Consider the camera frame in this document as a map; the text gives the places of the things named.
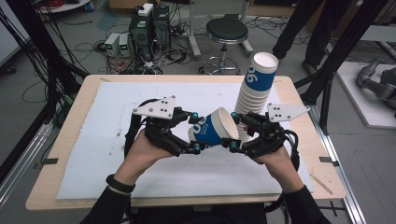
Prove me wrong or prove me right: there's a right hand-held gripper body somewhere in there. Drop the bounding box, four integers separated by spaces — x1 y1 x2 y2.
241 102 311 161

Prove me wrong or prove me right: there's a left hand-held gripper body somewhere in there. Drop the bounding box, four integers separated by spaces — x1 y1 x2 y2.
132 95 195 158

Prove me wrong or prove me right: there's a blue white single paper cup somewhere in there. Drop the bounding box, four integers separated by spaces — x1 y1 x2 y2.
187 106 240 150

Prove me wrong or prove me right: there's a stack of white paper cups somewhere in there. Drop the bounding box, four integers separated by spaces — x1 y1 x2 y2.
233 51 279 146

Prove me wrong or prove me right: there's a person's right hand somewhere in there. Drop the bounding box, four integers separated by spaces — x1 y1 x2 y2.
250 146 304 194

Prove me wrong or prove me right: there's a person's left hand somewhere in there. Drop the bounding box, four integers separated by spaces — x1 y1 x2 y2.
114 129 174 187

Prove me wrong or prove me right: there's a small black tape piece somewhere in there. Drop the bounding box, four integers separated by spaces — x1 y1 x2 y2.
318 156 340 167
34 158 60 171

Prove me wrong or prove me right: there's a white foam mat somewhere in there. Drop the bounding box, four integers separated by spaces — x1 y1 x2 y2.
55 81 315 201

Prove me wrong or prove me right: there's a thin wooden stick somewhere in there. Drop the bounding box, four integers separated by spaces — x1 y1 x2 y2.
309 173 334 196

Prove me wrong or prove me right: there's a black wristband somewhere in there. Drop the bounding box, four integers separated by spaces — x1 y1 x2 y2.
106 174 136 194

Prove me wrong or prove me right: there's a grey power supply unit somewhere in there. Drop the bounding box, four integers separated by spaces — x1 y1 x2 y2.
118 33 133 58
104 32 121 57

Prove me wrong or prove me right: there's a black round stool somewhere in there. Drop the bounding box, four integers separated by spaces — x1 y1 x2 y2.
199 17 255 76

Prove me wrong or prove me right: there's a black computer tower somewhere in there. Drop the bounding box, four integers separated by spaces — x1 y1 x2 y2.
129 12 154 62
152 5 172 50

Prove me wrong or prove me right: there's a white platform board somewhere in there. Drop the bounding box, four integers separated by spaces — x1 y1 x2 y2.
335 60 396 130

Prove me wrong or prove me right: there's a white box device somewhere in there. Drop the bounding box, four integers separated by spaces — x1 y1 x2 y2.
137 3 155 17

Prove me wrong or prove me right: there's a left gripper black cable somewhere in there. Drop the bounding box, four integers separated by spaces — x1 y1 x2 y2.
123 98 161 158

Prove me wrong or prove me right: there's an aluminium floor rail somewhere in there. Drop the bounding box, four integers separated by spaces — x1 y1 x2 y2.
311 105 368 224
0 120 54 206

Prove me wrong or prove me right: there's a black frame post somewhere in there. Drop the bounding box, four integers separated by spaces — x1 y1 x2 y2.
293 0 396 134

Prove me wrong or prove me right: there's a black cable bundle on frame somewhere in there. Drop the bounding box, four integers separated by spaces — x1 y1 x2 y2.
0 0 90 125

